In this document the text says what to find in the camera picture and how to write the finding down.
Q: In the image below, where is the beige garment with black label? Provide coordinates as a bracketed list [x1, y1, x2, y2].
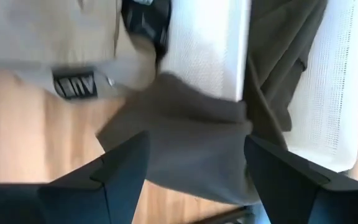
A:
[0, 0, 158, 101]

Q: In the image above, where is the dark olive garment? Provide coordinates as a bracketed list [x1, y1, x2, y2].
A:
[242, 0, 328, 150]

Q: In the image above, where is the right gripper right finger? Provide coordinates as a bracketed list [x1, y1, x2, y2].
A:
[244, 134, 358, 224]

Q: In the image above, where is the khaki taupe garment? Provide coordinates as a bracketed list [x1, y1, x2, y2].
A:
[95, 72, 260, 206]

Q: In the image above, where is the white plastic laundry bin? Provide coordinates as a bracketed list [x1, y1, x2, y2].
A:
[158, 0, 358, 174]

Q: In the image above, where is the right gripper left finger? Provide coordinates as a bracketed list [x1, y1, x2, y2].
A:
[0, 130, 150, 224]

